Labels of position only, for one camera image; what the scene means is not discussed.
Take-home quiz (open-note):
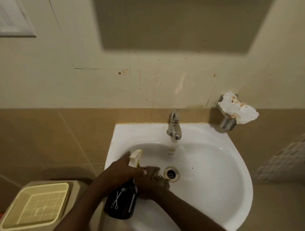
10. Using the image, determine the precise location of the white wash basin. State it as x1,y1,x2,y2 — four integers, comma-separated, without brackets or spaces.
100,123,254,231

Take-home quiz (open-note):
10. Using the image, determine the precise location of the crumpled stained white paper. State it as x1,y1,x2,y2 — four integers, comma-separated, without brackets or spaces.
217,91,260,125

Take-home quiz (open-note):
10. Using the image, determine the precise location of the chrome faucet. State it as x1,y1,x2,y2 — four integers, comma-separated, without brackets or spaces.
166,109,183,140

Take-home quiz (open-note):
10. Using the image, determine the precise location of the beige plastic stool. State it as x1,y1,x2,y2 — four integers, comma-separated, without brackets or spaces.
0,180,97,231

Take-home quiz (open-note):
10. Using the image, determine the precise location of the black spray bottle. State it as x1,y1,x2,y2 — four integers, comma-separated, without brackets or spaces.
104,149,143,220

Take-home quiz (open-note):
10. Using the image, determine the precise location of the white switch socket panel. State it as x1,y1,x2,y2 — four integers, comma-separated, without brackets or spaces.
0,0,37,38

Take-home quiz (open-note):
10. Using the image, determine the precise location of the person's right hand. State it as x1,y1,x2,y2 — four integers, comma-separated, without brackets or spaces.
134,166,173,202

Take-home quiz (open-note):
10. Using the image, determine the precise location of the person's left hand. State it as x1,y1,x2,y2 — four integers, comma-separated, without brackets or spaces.
95,156,147,198

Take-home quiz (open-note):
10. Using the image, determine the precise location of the person's left forearm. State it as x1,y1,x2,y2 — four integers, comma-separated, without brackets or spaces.
53,187,114,231

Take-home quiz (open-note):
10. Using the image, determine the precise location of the beige plastic basket tray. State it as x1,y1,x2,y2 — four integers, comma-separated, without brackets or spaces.
1,182,70,229

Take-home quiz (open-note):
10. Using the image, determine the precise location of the chrome sink drain strainer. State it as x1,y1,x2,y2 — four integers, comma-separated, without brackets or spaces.
164,166,180,182

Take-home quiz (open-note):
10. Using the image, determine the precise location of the brown cleaning cloth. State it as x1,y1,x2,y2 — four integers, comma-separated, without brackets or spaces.
147,166,171,184

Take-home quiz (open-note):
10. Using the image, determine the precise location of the person's right forearm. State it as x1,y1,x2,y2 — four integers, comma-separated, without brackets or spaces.
153,189,226,231

